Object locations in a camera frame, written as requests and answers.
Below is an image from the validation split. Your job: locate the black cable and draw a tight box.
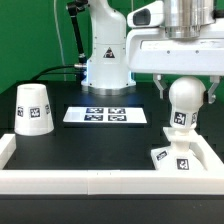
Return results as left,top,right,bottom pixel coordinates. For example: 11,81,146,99
29,63,88,84

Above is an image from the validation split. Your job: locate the white U-shaped frame wall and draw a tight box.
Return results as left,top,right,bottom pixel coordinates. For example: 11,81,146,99
0,134,224,195

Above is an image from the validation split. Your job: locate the white lamp shade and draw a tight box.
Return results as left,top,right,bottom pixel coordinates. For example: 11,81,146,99
14,83,54,136

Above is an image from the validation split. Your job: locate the white lamp base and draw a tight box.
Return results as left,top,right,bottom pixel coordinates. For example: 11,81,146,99
151,127,204,172

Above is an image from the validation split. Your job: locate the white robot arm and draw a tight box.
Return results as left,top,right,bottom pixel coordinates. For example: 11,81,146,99
82,0,224,103

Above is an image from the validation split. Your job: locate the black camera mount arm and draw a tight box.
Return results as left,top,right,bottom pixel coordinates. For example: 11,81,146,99
66,0,88,64

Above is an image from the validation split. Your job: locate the white hanging cable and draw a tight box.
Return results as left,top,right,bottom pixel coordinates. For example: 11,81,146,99
53,0,68,83

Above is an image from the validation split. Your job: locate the white lamp bulb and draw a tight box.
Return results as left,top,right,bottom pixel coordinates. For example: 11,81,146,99
169,76,205,135

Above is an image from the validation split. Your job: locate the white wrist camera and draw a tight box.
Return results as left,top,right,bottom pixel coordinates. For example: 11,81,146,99
127,0,165,28

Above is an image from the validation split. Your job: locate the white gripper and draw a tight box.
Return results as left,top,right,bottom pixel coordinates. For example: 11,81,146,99
126,26,224,104

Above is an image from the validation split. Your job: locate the white marker tag plate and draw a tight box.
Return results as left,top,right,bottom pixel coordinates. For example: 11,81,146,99
63,107,147,124

